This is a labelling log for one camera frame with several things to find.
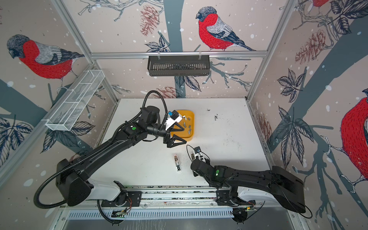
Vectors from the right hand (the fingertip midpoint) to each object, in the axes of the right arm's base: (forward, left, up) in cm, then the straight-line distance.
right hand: (192, 164), depth 82 cm
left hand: (+4, +4, +25) cm, 26 cm away
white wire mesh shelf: (+16, +65, +31) cm, 74 cm away
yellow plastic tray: (+30, +4, -1) cm, 31 cm away
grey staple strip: (+27, +3, -1) cm, 28 cm away
